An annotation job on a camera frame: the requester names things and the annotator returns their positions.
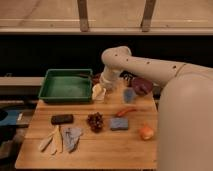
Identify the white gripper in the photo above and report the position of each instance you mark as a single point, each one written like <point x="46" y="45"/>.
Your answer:
<point x="108" y="81"/>

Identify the black eraser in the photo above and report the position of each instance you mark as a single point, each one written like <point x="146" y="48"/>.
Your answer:
<point x="62" y="119"/>

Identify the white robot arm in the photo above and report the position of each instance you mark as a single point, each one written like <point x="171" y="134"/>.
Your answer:
<point x="185" y="111"/>

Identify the blue transparent cup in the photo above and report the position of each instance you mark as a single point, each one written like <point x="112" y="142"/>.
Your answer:
<point x="129" y="95"/>

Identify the small metal cup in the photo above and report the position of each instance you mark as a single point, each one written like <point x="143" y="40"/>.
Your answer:
<point x="127" y="77"/>

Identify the brown bowl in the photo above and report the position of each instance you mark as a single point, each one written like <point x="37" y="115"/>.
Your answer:
<point x="96" y="78"/>

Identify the dark red grape bunch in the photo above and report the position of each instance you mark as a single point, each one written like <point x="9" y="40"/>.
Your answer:
<point x="95" y="121"/>

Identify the orange carrot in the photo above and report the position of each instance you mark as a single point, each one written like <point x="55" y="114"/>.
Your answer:
<point x="125" y="111"/>

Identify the blue sponge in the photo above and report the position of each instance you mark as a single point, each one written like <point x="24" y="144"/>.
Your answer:
<point x="119" y="123"/>

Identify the green plastic tray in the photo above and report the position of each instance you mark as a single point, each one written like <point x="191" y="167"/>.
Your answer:
<point x="66" y="85"/>

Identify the blue grey cloth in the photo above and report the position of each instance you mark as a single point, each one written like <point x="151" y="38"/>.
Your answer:
<point x="71" y="138"/>

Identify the orange round fruit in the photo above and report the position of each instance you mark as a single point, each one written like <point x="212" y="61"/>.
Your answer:
<point x="146" y="132"/>

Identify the yellow wooden utensils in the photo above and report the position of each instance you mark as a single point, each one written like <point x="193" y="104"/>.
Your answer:
<point x="54" y="139"/>

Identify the blue object at left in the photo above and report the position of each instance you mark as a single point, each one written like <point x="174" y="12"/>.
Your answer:
<point x="9" y="117"/>

